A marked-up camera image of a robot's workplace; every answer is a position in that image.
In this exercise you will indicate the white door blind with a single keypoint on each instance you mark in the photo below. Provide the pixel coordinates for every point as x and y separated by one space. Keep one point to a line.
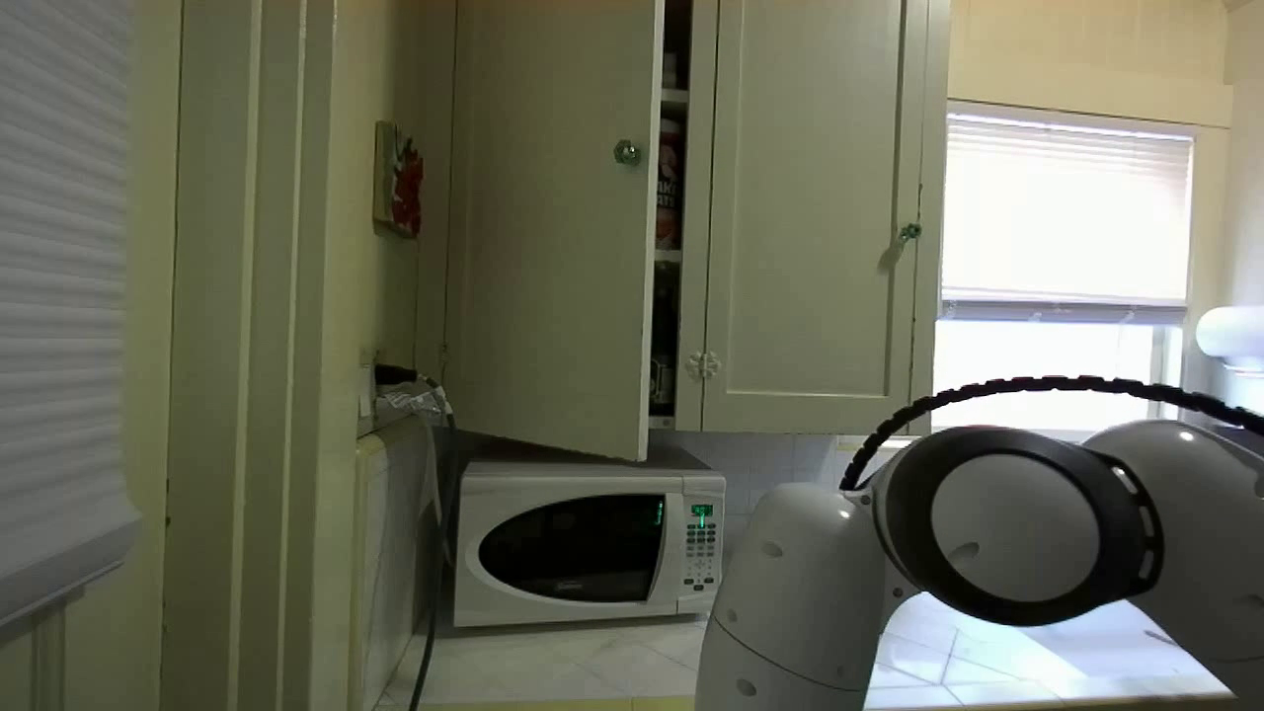
63 289

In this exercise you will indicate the stacked pantry goods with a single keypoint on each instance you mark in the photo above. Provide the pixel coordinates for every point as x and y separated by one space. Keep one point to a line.
670 172

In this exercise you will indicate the open cream cabinet door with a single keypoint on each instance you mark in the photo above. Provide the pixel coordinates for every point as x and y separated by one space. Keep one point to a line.
556 261

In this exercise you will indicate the red wall picture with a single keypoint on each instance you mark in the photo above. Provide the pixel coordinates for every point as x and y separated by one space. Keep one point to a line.
400 182

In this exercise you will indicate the white window blind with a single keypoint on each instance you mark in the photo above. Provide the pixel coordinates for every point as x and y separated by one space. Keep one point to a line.
1067 212

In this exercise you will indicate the cream wall cabinet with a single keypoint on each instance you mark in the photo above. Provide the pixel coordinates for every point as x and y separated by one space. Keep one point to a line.
814 201

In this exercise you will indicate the closed cream cabinet door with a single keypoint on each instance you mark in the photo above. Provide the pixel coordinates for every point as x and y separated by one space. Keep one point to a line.
803 212

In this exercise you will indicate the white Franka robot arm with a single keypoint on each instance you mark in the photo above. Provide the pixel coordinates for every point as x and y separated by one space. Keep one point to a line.
1013 526

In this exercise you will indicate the white microwave oven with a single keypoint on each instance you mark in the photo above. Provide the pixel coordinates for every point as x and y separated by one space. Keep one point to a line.
579 546

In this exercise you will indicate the cream panelled room door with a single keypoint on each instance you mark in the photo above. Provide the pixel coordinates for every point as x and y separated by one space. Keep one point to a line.
80 656

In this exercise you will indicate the crumpled grey plastic bag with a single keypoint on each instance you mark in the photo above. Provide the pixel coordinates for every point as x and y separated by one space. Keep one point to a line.
408 401

